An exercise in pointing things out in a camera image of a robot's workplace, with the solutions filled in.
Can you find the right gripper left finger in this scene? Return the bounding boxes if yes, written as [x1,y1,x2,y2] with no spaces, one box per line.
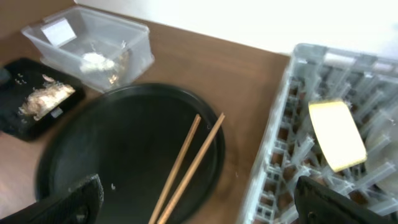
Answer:
[1,174,104,224]

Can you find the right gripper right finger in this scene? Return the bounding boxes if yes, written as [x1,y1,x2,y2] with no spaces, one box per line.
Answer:
[294,176,395,224]

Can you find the yellow bowl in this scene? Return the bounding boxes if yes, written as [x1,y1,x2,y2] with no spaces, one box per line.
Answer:
[308,100,368,172]

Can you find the food scraps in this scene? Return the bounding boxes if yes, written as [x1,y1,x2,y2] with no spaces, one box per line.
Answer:
[19,74,76,121]

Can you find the wooden chopstick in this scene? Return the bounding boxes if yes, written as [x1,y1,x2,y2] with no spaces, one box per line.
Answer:
[148,114,201,224]
[155,113,225,224]

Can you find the brown snack wrapper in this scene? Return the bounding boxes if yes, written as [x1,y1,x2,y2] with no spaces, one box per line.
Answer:
[108,50,130,86]

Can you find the white tissue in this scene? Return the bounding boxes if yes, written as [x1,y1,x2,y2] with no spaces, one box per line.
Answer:
[80,52,116,73]

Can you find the grey plastic dishwasher rack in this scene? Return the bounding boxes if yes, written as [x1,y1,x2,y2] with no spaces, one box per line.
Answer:
[237,44,397,223]

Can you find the black round tray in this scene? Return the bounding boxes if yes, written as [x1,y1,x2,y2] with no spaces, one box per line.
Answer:
[35,83,217,223]

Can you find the black rectangular tray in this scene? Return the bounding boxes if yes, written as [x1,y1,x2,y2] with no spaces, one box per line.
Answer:
[1,58,85,141]

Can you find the clear plastic storage bin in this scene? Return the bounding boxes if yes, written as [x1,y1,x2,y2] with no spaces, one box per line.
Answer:
[21,6,154,92]

